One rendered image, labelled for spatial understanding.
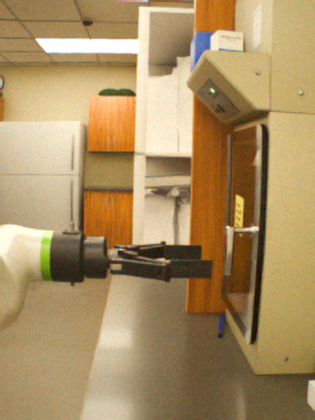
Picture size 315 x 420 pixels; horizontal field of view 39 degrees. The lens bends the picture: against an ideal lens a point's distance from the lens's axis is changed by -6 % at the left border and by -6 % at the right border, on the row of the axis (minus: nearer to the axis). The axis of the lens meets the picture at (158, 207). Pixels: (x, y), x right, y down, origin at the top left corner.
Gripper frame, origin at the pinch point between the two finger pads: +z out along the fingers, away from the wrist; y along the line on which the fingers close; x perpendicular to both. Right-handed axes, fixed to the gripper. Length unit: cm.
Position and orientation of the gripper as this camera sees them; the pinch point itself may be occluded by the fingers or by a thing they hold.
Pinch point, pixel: (200, 260)
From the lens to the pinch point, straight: 84.0
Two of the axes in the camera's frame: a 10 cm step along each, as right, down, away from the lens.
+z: 10.0, 0.2, 0.4
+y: -0.4, -1.0, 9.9
